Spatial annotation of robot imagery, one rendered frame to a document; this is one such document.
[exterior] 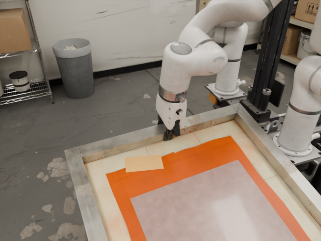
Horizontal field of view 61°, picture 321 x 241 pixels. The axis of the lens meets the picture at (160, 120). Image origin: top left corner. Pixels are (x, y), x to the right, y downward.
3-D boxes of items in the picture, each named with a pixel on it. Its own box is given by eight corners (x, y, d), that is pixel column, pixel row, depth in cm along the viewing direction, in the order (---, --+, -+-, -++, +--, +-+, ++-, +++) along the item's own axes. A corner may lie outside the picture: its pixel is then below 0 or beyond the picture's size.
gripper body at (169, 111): (195, 99, 69) (187, 127, 77) (177, 74, 75) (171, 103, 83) (168, 105, 66) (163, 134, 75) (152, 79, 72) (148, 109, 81)
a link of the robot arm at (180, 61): (211, 29, 68) (235, 50, 63) (201, 64, 76) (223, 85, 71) (158, 41, 62) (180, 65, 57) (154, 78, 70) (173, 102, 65)
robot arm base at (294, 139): (299, 129, 102) (312, 93, 94) (326, 150, 92) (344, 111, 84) (264, 138, 98) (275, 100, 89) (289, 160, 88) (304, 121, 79)
